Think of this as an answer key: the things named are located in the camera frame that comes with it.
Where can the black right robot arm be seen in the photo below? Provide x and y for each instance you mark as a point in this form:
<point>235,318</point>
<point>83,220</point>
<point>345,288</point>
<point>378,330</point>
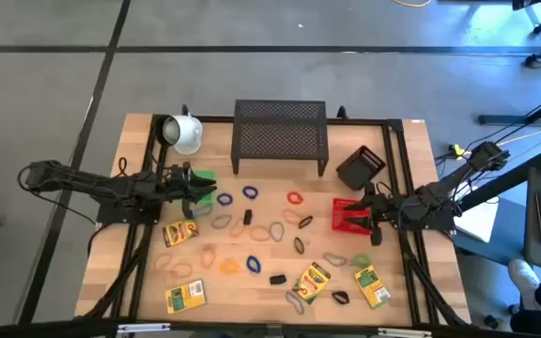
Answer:
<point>432,199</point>

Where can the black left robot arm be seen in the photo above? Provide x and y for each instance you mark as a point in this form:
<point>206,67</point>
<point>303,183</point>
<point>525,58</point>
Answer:
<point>87,180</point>

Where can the orange rubber band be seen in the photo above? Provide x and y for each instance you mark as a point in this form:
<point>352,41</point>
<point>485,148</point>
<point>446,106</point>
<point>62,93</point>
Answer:
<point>251,233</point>
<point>155,264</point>
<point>231,233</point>
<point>201,260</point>
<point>172,271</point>
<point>284,216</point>

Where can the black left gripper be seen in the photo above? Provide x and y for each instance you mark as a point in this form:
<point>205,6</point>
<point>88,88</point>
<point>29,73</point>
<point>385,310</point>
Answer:
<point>176,185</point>

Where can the black binder clip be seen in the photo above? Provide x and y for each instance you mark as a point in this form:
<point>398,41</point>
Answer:
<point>277,280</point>
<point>248,217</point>

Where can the green plastic basket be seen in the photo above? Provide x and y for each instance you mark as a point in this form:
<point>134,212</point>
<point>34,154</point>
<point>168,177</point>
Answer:
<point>207,173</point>

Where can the yellow coil wristband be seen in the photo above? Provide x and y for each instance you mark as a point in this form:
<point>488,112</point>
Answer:
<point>221,267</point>

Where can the grey side table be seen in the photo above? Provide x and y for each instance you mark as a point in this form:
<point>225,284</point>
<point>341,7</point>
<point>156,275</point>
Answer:
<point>505,235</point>

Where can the red coil wristband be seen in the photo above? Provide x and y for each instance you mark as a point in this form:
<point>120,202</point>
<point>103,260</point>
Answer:
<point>289,197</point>

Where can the black plastic basket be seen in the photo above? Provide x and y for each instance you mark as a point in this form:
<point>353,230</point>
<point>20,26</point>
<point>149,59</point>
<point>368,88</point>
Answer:
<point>357,171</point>

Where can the black mesh shelf riser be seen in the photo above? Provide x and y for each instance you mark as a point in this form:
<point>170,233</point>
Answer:
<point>280,136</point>

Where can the green coil wristband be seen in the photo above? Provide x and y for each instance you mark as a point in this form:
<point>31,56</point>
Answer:
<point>355,261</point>

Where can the yellow green crayon box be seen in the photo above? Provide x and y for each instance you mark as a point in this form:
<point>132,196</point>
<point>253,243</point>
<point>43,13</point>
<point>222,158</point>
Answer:
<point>312,281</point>
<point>180,233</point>
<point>371,285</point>
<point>183,297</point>

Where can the person's shoe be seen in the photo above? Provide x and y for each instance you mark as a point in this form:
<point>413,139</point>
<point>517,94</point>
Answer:
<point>523,277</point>
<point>536,61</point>

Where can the white sheet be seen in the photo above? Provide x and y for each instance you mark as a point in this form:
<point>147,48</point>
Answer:
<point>477,220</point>

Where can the black floor bar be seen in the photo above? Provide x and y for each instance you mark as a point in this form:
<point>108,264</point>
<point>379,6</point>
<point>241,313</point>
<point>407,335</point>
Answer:
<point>510,119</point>

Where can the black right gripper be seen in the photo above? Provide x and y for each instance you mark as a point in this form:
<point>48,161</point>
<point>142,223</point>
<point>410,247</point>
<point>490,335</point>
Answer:
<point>383,209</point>

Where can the yellow plug connector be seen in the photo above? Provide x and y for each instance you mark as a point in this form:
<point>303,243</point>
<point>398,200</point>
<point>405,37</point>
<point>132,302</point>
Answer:
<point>459,150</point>

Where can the white tilted bucket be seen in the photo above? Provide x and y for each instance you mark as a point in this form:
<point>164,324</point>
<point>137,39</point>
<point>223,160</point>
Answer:
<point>190,136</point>

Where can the silver metal bracket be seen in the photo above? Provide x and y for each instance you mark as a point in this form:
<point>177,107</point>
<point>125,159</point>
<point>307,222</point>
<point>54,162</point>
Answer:
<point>143,327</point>
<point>404,333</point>

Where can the red plastic basket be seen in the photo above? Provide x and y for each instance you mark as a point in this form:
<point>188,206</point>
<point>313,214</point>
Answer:
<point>337,226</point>

